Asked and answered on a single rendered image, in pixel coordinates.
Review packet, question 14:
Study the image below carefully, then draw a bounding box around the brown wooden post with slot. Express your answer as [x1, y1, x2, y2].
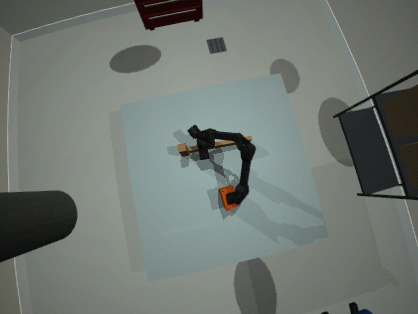
[177, 143, 190, 157]

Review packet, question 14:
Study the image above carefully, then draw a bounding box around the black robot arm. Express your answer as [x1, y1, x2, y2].
[187, 124, 256, 205]

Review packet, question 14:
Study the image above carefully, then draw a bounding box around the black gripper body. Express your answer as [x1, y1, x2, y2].
[198, 146, 210, 160]

